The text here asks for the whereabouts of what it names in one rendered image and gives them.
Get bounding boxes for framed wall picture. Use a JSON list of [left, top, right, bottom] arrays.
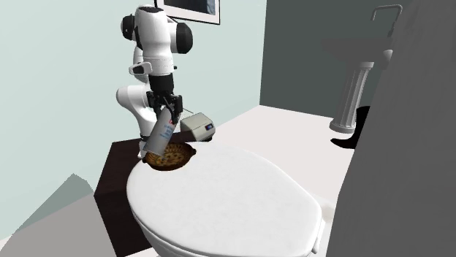
[[153, 0, 221, 26]]

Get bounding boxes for white cylindrical bottle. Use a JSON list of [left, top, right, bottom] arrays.
[[145, 108, 178, 158]]

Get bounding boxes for white pedestal sink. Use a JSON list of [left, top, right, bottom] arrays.
[[322, 4, 403, 134]]

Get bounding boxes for dark brown robot stand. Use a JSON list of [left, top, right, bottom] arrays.
[[94, 130, 195, 257]]

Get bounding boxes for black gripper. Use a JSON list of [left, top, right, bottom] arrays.
[[145, 73, 184, 126]]

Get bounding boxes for white toilet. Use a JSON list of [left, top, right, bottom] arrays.
[[126, 140, 327, 257]]

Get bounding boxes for brown patterned bowl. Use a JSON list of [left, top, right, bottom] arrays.
[[142, 142, 197, 172]]

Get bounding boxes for grey box with blue display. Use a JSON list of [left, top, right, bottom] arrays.
[[179, 112, 216, 142]]

